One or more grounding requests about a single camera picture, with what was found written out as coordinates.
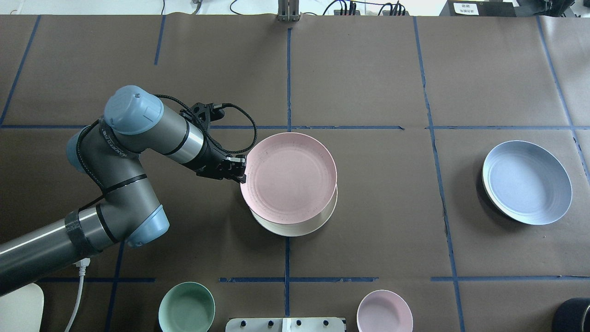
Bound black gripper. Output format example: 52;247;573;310
195;138;247;184

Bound dark blue saucepan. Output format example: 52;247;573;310
551;297;590;332

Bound black power adapter box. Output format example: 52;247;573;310
439;0;516;17

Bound blue plate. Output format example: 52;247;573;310
481;140;573;225

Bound white power plug cable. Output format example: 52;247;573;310
64;258;91;332

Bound cream white plate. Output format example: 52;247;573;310
249;187;338;237

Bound pink bowl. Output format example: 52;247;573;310
356;290;414;332

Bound cream white toaster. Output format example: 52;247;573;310
0;283;44;332

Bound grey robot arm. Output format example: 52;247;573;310
1;85;247;296

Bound green bowl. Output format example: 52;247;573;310
158;282;216;332

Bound aluminium camera post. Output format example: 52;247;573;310
277;0;301;22

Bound pink plate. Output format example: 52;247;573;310
240;132;338;225

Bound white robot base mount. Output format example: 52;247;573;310
225;317;347;332

